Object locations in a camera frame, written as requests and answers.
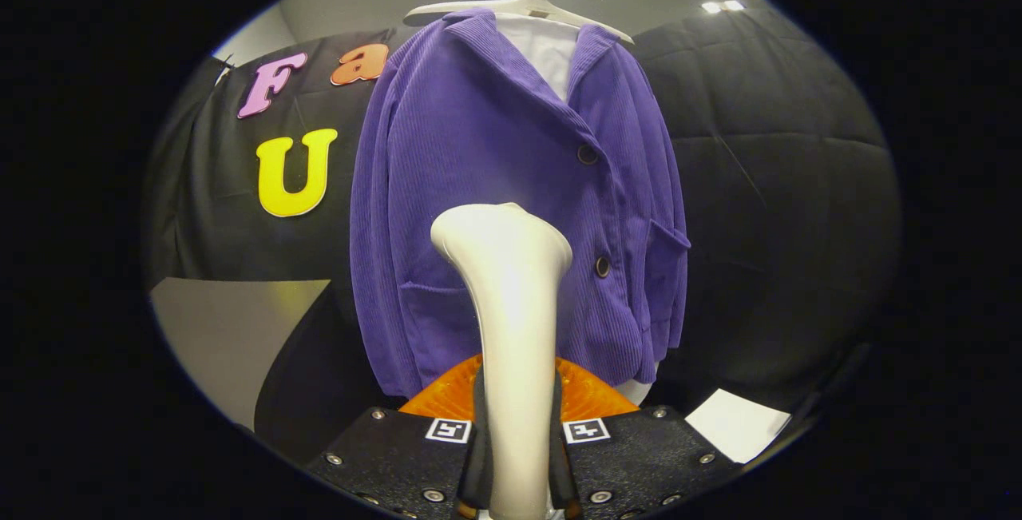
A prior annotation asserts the white paper sheet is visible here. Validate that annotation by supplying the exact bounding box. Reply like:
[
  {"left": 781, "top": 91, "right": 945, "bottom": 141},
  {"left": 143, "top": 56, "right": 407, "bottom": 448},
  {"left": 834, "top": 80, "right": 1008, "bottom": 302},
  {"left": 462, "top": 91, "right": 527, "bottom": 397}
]
[{"left": 685, "top": 388, "right": 791, "bottom": 465}]

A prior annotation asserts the black quilted curtain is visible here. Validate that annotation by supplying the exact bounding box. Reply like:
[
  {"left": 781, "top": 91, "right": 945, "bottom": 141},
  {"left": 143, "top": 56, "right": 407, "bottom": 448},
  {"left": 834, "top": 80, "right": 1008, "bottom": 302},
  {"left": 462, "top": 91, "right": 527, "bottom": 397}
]
[{"left": 631, "top": 5, "right": 903, "bottom": 425}]

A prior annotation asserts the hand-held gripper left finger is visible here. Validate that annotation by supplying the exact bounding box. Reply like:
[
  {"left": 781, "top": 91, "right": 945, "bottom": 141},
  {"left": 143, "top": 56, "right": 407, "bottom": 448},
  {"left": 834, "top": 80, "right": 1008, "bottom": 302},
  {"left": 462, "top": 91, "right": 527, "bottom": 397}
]
[{"left": 307, "top": 354, "right": 492, "bottom": 520}]

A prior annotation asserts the black backdrop cloth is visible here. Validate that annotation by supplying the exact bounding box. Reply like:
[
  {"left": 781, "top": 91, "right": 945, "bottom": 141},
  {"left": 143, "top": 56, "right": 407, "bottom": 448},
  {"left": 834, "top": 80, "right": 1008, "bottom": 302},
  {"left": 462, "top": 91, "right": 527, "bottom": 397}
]
[{"left": 144, "top": 29, "right": 400, "bottom": 289}]

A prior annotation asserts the grey cabinet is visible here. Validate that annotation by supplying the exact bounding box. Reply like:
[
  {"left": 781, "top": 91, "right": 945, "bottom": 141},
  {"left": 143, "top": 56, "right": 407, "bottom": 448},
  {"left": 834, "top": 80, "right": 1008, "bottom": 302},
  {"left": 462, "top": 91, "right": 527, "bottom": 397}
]
[{"left": 150, "top": 279, "right": 400, "bottom": 465}]

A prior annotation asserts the white garment steamer head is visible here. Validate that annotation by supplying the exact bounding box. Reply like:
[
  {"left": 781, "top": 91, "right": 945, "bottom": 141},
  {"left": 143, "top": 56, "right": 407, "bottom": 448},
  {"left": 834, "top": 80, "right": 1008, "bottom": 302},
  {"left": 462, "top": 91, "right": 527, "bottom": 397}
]
[{"left": 430, "top": 202, "right": 574, "bottom": 520}]

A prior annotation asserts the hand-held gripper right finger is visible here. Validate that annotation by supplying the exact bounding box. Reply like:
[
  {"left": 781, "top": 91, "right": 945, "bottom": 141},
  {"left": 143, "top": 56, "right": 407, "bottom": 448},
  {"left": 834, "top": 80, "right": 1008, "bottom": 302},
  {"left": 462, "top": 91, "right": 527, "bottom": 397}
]
[{"left": 551, "top": 356, "right": 739, "bottom": 520}]

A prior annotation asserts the white plastic hanger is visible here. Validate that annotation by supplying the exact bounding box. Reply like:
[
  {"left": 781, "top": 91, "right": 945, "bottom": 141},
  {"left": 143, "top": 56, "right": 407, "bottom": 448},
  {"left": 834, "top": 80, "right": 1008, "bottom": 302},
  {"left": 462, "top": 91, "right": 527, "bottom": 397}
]
[{"left": 403, "top": 0, "right": 636, "bottom": 46}]

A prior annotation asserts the purple corduroy jacket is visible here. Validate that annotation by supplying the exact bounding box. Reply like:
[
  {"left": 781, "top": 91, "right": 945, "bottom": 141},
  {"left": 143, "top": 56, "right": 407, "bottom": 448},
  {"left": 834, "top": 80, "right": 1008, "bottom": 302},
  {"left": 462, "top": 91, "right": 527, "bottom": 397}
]
[{"left": 349, "top": 9, "right": 692, "bottom": 399}]

